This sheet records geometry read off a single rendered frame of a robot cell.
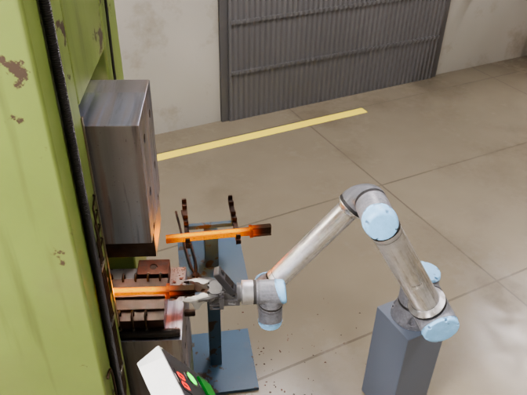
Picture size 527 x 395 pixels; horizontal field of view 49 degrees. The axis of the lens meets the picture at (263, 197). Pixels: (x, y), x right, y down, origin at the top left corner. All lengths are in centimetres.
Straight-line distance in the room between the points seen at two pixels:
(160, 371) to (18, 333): 39
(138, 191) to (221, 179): 290
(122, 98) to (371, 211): 87
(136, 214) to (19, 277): 37
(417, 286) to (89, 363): 118
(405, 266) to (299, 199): 228
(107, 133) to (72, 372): 69
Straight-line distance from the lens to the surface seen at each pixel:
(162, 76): 500
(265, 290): 211
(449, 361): 338
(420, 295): 226
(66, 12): 149
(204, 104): 524
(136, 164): 161
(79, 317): 162
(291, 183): 450
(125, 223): 174
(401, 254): 209
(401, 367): 272
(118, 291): 216
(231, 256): 271
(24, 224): 145
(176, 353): 214
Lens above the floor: 248
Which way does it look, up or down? 35 degrees down
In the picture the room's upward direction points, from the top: 1 degrees clockwise
